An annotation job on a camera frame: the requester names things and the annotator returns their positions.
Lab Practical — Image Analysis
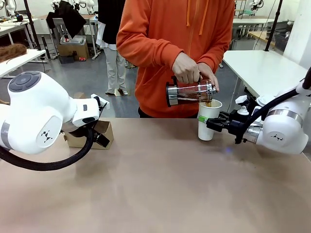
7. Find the person's right forearm orange sleeve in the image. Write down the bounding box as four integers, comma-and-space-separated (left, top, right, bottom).
116, 30, 185, 69

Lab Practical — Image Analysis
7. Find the black tripod pole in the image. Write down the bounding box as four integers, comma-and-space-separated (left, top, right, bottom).
23, 0, 52, 60

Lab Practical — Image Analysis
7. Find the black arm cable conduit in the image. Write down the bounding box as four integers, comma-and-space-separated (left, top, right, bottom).
235, 70, 311, 145
0, 126, 94, 172

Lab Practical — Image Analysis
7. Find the brown cardboard box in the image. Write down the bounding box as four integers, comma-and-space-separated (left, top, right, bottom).
57, 42, 89, 61

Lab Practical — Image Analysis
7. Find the black stand pole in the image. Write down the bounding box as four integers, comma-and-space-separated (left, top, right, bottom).
264, 0, 284, 52

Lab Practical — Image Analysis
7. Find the white side table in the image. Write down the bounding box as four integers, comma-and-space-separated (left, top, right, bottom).
0, 49, 47, 79

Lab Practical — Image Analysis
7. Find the brown furry bundle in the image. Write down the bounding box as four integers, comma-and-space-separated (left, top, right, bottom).
0, 43, 28, 63

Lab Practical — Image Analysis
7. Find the white paper cup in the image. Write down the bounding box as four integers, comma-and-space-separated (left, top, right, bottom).
197, 99, 223, 141

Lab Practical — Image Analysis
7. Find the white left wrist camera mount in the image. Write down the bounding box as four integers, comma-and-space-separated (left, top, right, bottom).
90, 94, 111, 110

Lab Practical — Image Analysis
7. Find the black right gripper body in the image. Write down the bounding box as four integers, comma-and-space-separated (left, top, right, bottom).
227, 109, 246, 144

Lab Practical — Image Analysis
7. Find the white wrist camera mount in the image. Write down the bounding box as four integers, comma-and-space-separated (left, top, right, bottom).
90, 94, 111, 110
235, 95, 256, 116

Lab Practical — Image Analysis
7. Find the black hanging cloth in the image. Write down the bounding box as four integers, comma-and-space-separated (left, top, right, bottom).
46, 0, 87, 39

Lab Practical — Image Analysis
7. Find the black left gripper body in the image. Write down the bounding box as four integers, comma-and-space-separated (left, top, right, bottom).
63, 119, 98, 137

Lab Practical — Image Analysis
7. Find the person in orange hoodie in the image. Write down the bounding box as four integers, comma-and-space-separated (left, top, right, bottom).
116, 0, 236, 119

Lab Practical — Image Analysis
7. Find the person's left forearm orange sleeve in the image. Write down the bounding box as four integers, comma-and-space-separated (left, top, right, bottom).
198, 40, 231, 73

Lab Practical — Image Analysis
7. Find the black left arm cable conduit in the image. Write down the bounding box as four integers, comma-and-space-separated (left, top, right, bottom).
0, 126, 94, 172

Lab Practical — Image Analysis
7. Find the large white table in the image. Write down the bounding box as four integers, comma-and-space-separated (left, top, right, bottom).
222, 50, 309, 99

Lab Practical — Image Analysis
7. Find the wooden top table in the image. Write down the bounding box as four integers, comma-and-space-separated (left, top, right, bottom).
247, 31, 276, 49

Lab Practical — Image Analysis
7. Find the grey plastic bin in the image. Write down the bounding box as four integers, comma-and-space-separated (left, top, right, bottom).
60, 34, 87, 46

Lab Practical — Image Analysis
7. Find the glass french press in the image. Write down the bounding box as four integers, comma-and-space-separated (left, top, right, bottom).
166, 72, 217, 108

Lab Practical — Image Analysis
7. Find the bystander in black top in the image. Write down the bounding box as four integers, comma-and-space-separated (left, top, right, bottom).
96, 0, 129, 96

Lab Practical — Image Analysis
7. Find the brown cardboard cup carrier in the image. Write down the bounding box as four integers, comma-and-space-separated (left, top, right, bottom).
63, 120, 115, 150

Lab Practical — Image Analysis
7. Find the person's left hand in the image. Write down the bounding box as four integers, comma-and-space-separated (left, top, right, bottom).
196, 62, 220, 94

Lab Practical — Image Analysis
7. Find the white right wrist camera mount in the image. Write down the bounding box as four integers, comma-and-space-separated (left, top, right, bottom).
235, 95, 256, 116

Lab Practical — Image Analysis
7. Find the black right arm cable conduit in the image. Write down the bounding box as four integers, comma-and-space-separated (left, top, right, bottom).
235, 70, 311, 145

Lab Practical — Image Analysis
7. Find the person's right hand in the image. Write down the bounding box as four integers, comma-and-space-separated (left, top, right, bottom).
172, 52, 202, 84

